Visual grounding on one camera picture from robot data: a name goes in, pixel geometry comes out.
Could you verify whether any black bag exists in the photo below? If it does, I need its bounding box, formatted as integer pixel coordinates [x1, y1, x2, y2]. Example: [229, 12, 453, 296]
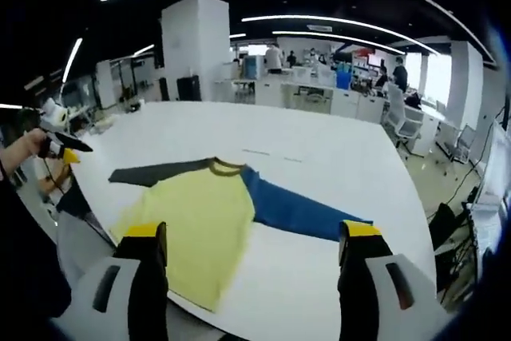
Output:
[432, 202, 467, 248]

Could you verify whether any white square pillar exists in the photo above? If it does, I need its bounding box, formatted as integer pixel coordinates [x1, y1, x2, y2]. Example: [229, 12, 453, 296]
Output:
[160, 0, 232, 101]

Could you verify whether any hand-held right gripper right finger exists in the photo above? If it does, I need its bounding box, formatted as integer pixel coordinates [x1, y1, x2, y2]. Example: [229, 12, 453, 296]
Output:
[336, 219, 445, 341]

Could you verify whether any black cabinet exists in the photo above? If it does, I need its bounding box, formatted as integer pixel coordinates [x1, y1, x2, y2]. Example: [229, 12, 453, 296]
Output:
[176, 75, 202, 102]

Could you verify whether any person's dark top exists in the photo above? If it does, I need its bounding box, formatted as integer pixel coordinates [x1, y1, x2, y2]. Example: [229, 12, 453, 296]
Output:
[0, 179, 73, 318]

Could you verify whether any white office chair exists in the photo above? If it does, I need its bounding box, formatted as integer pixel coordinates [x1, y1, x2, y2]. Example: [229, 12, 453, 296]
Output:
[385, 83, 425, 150]
[453, 124, 479, 163]

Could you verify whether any person's left hand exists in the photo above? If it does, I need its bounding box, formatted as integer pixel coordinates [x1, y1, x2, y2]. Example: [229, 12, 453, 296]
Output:
[14, 128, 50, 159]

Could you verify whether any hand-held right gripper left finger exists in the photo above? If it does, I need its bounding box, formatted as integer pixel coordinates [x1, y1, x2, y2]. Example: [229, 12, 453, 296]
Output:
[51, 220, 169, 341]

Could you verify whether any teal front white box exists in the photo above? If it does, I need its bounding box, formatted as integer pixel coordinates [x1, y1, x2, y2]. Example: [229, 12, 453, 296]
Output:
[244, 56, 265, 79]

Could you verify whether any white template strip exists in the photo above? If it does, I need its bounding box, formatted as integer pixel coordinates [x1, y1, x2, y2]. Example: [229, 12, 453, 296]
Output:
[241, 148, 304, 162]

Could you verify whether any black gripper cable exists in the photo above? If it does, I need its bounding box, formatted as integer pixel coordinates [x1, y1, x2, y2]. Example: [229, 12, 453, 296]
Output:
[42, 157, 67, 194]

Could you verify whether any yellow blue grey long-sleeve garment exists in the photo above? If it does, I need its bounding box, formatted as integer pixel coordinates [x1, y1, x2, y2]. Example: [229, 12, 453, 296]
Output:
[107, 156, 374, 314]

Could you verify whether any white lab counter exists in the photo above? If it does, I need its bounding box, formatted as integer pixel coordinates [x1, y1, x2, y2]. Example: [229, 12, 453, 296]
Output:
[211, 77, 386, 122]

